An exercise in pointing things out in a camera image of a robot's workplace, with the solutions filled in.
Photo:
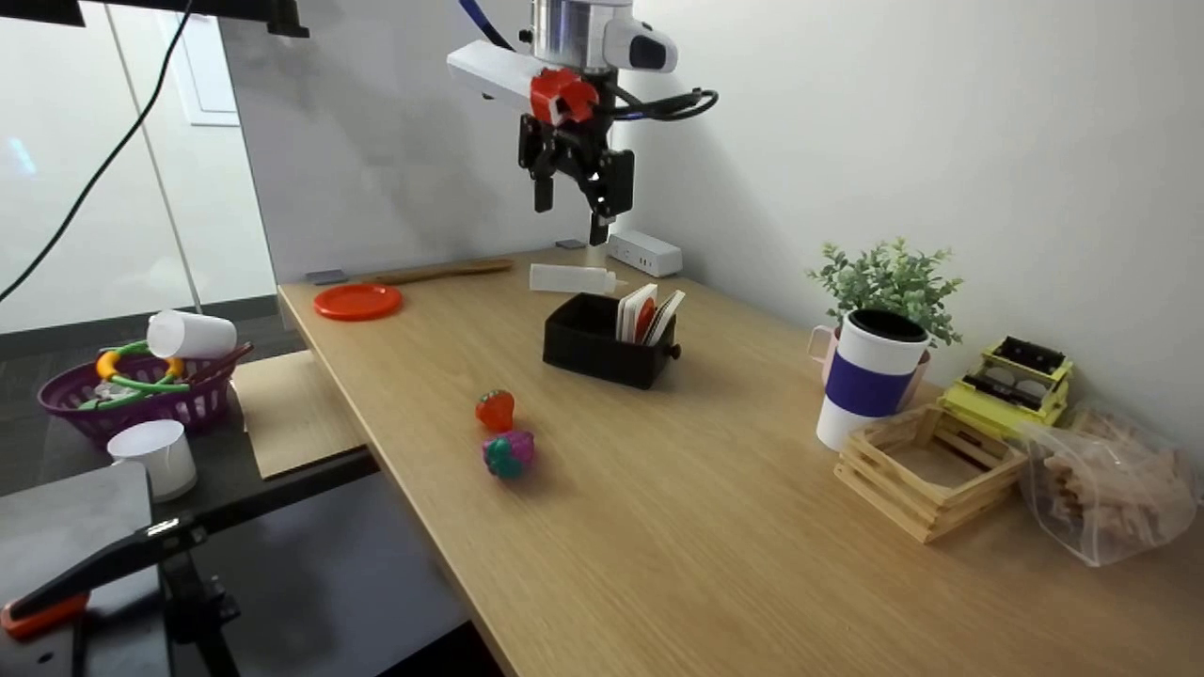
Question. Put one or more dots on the white paper cup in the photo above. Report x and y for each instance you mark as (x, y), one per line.
(188, 337)
(151, 452)

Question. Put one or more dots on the black overhead mount bar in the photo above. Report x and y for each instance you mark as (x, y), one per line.
(40, 11)

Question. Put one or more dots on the purple plastic basket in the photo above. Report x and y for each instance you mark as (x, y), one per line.
(136, 411)

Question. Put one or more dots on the purple grape toy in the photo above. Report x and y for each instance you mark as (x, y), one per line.
(519, 446)

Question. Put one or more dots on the white electronics box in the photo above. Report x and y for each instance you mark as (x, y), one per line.
(644, 255)

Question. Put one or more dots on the green toy fruit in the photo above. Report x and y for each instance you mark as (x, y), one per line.
(496, 460)

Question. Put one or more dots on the orange plate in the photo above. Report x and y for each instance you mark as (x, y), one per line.
(360, 303)

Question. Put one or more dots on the clear container wooden pieces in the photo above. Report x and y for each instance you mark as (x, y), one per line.
(1112, 493)

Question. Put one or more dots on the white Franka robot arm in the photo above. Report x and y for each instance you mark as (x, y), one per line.
(585, 25)

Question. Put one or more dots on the grey board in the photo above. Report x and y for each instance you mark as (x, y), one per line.
(61, 529)

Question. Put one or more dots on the small red toy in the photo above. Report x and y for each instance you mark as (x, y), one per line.
(495, 411)

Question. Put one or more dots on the black side table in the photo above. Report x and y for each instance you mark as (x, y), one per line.
(51, 342)

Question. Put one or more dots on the yellow black device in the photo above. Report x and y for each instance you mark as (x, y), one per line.
(1017, 383)

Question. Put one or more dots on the translucent white squeeze bottle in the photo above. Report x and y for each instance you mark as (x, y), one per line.
(570, 279)

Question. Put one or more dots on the red gripper coupling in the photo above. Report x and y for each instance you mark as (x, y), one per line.
(560, 95)

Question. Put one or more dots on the brown cardboard sheet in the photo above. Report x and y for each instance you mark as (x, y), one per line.
(294, 408)

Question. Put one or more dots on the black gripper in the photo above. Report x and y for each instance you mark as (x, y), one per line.
(570, 140)

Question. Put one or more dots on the small green plant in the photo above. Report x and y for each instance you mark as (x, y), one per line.
(890, 283)

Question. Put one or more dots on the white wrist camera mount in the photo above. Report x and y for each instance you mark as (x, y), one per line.
(495, 68)

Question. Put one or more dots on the black book holder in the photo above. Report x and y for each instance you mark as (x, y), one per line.
(587, 343)

